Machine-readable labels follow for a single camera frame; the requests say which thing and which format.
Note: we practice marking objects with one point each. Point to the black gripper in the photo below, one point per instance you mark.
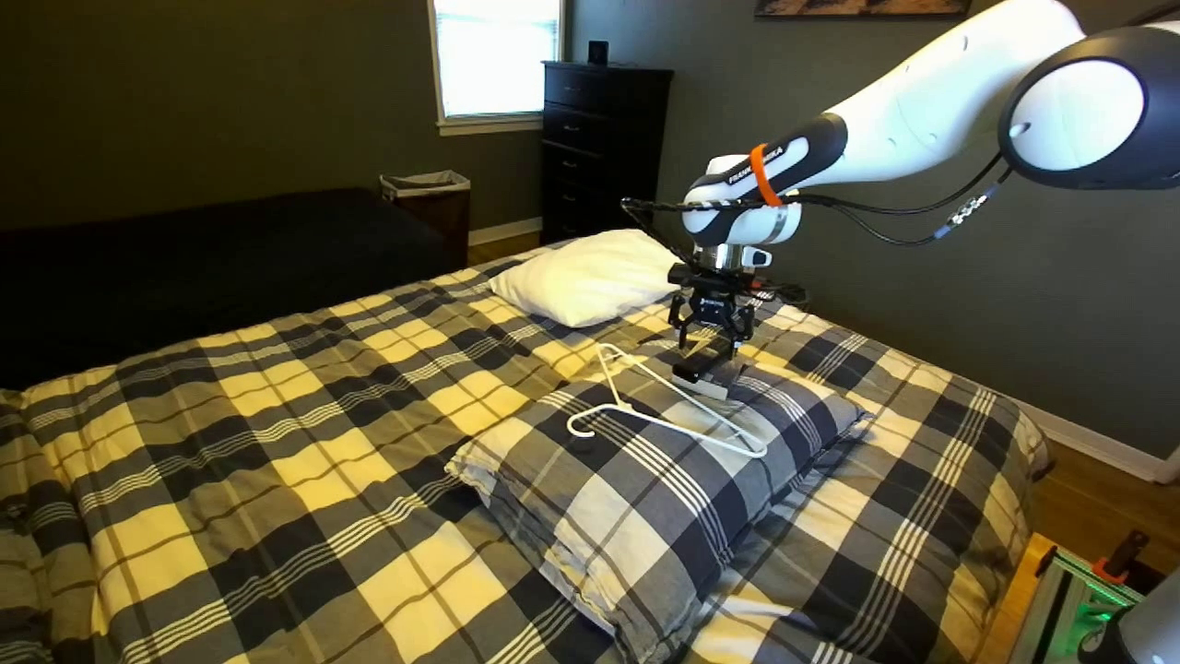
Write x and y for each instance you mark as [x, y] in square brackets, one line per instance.
[721, 294]

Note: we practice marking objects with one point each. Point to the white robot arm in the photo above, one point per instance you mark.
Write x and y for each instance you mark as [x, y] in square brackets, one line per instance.
[960, 86]

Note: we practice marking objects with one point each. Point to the plain white pillow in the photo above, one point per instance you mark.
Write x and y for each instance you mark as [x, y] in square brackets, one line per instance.
[592, 279]

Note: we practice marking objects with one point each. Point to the plaid pillow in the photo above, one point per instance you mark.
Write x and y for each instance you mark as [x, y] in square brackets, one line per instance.
[641, 519]

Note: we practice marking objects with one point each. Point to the white plastic hanger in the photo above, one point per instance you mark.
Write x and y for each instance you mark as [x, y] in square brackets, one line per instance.
[641, 372]

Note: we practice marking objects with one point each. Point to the black dresser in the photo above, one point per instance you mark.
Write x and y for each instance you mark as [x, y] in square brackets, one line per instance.
[603, 148]

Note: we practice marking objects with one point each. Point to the small black object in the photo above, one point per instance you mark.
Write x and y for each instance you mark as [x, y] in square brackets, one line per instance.
[598, 54]

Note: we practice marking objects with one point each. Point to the wooden nightstand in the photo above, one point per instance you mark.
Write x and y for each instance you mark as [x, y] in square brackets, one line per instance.
[431, 206]

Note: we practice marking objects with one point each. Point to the bright window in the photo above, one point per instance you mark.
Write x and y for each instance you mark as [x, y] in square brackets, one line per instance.
[501, 59]

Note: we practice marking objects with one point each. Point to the white baseboard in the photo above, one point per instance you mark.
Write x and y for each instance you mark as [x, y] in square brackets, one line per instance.
[1108, 449]

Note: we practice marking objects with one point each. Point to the plaid yellow grey bedspread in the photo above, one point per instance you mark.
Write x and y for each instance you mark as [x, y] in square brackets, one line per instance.
[308, 465]

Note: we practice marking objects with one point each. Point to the green box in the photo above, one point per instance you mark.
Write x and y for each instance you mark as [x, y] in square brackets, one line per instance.
[1088, 611]

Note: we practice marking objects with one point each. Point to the dark couch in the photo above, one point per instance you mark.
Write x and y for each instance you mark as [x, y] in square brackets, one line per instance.
[185, 283]

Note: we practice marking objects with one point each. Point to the grey rounded object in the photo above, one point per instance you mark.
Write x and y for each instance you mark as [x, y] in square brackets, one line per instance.
[1157, 628]

